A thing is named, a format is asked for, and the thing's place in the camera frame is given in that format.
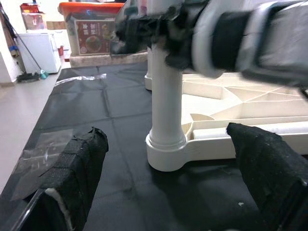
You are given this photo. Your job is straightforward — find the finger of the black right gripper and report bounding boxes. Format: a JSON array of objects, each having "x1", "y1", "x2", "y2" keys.
[{"x1": 115, "y1": 12, "x2": 167, "y2": 56}]

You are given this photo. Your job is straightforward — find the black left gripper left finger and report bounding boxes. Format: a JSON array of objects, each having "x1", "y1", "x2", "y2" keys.
[{"x1": 12, "y1": 126, "x2": 109, "y2": 231}]

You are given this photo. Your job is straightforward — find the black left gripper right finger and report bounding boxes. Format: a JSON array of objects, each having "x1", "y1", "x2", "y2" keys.
[{"x1": 225, "y1": 122, "x2": 308, "y2": 231}]

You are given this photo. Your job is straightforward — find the white plastic children table top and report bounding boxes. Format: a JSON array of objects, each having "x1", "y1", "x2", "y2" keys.
[{"x1": 143, "y1": 72, "x2": 308, "y2": 173}]

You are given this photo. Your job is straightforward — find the black bag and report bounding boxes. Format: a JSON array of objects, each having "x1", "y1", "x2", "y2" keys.
[{"x1": 109, "y1": 0, "x2": 149, "y2": 57}]

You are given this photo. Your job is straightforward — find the clear plastic wrap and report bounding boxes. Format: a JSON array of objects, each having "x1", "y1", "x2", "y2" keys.
[
  {"x1": 54, "y1": 73, "x2": 108, "y2": 86},
  {"x1": 9, "y1": 128, "x2": 75, "y2": 202}
]

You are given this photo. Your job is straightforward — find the beige patterned cloth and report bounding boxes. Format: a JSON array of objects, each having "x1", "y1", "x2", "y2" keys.
[{"x1": 69, "y1": 51, "x2": 149, "y2": 68}]

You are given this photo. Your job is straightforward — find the orange lid storage box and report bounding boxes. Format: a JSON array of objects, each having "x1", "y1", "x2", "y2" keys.
[{"x1": 59, "y1": 1, "x2": 126, "y2": 56}]

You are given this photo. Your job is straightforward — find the white household appliance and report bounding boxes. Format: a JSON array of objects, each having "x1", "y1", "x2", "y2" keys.
[{"x1": 18, "y1": 31, "x2": 62, "y2": 74}]

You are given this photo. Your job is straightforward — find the brown cardboard box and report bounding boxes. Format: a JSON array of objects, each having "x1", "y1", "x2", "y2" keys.
[{"x1": 20, "y1": 3, "x2": 48, "y2": 31}]

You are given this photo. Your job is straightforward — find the black floor mop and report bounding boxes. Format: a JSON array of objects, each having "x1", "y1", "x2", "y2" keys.
[{"x1": 0, "y1": 9, "x2": 50, "y2": 84}]

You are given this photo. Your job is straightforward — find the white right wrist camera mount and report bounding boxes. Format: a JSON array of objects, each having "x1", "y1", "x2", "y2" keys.
[{"x1": 191, "y1": 0, "x2": 224, "y2": 79}]

